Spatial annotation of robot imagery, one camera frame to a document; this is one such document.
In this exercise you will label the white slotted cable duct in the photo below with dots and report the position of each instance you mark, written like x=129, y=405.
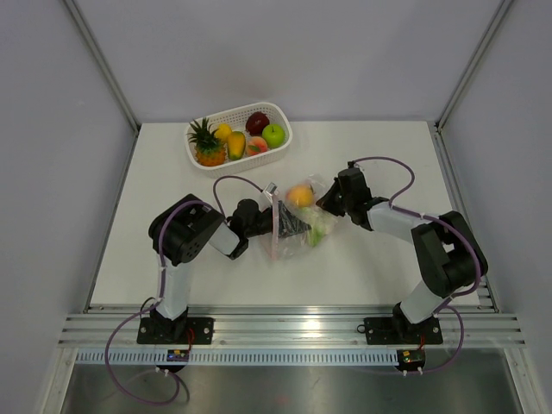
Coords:
x=240, y=357

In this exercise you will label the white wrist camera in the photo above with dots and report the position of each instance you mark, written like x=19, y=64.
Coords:
x=270, y=192
x=352, y=164

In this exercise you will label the left aluminium frame post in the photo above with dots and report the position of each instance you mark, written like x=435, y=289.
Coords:
x=87, y=35

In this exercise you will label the fake yellow mango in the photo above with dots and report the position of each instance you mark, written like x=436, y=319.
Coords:
x=236, y=144

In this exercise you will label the fake orange pineapple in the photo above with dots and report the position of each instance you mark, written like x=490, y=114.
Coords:
x=209, y=150

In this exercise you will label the right aluminium frame post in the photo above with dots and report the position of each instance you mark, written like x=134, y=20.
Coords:
x=483, y=45

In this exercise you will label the fake round orange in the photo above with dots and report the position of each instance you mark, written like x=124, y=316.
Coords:
x=300, y=196

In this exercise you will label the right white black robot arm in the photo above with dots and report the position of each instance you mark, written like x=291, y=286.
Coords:
x=450, y=260

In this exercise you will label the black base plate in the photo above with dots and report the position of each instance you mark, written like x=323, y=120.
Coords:
x=191, y=330
x=391, y=331

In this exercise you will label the fake yellow lemon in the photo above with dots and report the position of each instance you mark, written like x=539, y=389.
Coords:
x=223, y=131

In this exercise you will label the fake pink peach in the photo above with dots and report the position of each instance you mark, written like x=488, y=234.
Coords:
x=256, y=145

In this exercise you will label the fake green apple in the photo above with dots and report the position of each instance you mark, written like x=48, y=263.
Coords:
x=274, y=135

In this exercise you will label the white perforated plastic basket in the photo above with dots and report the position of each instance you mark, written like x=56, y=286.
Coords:
x=236, y=118

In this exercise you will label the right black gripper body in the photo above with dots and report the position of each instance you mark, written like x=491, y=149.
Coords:
x=348, y=201

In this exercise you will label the aluminium mounting rail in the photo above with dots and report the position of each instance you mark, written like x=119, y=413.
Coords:
x=290, y=327

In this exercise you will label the clear zip top bag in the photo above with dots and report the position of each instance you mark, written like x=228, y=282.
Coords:
x=284, y=248

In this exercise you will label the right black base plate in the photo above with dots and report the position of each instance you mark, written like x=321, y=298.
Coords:
x=391, y=331

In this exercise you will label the fake purple fruit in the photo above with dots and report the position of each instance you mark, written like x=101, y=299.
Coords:
x=256, y=123

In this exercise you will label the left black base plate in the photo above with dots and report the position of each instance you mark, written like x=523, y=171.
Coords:
x=191, y=330

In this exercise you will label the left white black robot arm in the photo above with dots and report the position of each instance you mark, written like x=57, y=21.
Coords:
x=179, y=234

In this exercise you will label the aluminium frame post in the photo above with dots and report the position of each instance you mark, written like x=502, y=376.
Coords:
x=87, y=35
x=483, y=45

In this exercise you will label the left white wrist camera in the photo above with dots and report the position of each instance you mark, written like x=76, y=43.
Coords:
x=270, y=192

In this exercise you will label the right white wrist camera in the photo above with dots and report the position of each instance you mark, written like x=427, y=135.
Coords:
x=352, y=164

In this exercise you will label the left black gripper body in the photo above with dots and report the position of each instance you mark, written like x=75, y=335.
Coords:
x=264, y=224

